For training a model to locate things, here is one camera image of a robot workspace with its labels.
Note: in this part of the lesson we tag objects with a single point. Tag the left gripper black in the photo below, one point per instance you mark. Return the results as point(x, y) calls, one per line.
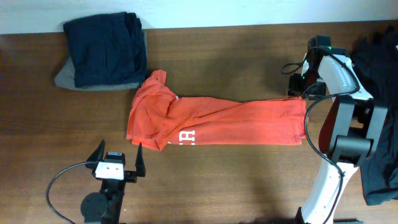
point(130, 176)

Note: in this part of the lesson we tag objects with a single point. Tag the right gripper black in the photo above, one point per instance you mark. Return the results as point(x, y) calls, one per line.
point(294, 86)

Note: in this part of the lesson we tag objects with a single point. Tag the orange red printed t-shirt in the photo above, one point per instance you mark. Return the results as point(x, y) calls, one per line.
point(159, 117)

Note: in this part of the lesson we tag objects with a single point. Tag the grey garment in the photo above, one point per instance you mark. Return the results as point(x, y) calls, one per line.
point(66, 79)

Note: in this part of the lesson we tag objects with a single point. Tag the navy blue garment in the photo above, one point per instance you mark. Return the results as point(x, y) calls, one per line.
point(127, 19)

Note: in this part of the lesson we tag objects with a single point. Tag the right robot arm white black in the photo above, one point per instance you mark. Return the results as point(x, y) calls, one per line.
point(349, 136)

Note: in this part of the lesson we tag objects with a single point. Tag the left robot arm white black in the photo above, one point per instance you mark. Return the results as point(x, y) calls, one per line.
point(104, 207)

